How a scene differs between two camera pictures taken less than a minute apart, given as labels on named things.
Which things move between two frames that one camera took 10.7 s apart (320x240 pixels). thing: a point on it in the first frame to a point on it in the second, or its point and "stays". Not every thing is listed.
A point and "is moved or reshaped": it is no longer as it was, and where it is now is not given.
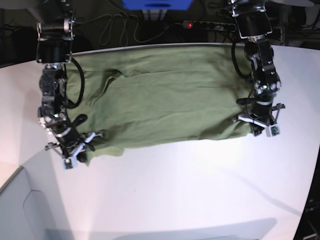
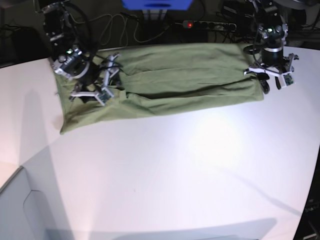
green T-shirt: [146, 96] is moved or reshaped
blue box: [157, 5] stays
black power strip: [203, 24] stays
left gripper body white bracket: [70, 160] to [88, 96]
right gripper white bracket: [271, 128] to [263, 76]
